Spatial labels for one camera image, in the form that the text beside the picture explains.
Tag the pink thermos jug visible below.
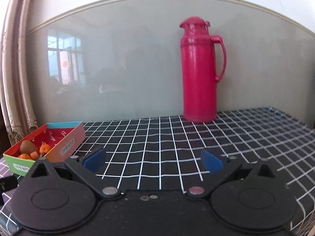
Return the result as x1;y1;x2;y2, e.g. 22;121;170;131
179;16;227;124

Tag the black white-grid tablecloth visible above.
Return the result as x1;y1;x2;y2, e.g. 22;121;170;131
0;106;315;236

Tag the colourful cardboard box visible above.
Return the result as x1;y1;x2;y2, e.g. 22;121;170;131
3;121;86;177

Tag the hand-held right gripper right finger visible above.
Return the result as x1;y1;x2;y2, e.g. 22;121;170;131
184;149;287;199

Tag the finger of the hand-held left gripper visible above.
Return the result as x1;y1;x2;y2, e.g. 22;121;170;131
0;176;18;193

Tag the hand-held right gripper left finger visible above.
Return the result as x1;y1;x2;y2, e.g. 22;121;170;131
23;147;122;198

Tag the beige lace-trimmed curtain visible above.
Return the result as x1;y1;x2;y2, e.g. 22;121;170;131
0;0;41;145

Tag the large brown kiwi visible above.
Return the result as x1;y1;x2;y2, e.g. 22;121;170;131
19;140;38;154

